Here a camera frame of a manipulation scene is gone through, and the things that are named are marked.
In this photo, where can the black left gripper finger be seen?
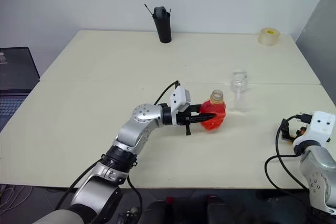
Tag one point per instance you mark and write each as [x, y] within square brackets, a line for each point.
[195, 108]
[202, 118]

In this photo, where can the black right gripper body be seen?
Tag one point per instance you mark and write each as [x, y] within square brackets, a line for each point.
[287, 132]

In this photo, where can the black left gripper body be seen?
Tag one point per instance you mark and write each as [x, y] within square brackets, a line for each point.
[183, 119]

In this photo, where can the plastic bottle with red liquid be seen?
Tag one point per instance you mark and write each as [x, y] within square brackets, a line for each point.
[215, 127]

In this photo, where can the clear wine glass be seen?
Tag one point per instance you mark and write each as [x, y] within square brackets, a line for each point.
[238, 85]

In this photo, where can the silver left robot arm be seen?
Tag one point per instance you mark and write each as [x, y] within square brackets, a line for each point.
[136, 134]

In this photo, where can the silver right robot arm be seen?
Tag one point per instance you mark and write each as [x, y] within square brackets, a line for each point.
[317, 171]

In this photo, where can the black tall cup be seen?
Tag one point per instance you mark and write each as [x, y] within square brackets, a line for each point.
[164, 31]

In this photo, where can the translucent tape roll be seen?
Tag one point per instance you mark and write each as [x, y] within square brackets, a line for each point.
[267, 40]

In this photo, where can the small black device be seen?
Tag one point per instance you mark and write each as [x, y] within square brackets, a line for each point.
[127, 216]

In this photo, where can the dark laptop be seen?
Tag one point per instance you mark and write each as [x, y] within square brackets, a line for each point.
[15, 72]

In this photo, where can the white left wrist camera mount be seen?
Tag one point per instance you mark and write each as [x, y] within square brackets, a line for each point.
[176, 98]

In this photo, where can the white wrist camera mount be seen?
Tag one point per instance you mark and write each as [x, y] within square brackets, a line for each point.
[321, 129]
[176, 98]

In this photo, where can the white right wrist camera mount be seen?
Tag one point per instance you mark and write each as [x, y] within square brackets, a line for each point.
[321, 129]

